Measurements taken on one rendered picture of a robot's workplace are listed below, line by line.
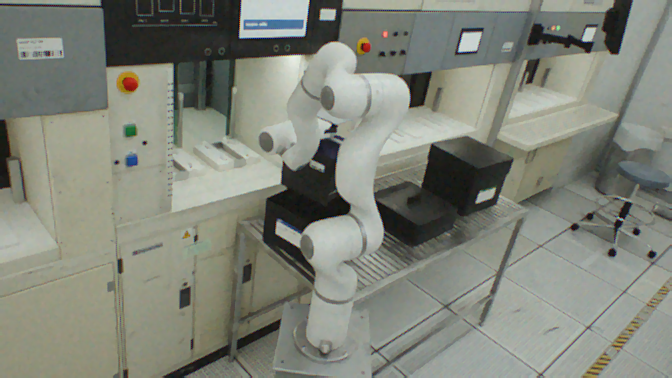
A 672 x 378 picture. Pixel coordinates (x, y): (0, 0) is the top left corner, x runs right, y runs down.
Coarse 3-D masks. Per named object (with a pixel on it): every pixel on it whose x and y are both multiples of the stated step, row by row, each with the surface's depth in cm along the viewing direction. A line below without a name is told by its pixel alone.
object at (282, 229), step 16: (288, 192) 196; (272, 208) 185; (288, 208) 201; (304, 208) 210; (320, 208) 208; (336, 208) 203; (272, 224) 188; (288, 224) 183; (304, 224) 178; (272, 240) 191; (288, 240) 185; (304, 256) 183
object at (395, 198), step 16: (384, 192) 221; (400, 192) 223; (416, 192) 226; (384, 208) 211; (400, 208) 211; (416, 208) 213; (432, 208) 215; (448, 208) 217; (384, 224) 214; (400, 224) 207; (416, 224) 201; (432, 224) 208; (448, 224) 219; (416, 240) 204
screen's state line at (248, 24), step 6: (246, 24) 167; (252, 24) 168; (258, 24) 170; (264, 24) 171; (270, 24) 173; (276, 24) 175; (282, 24) 176; (288, 24) 178; (294, 24) 180; (300, 24) 182
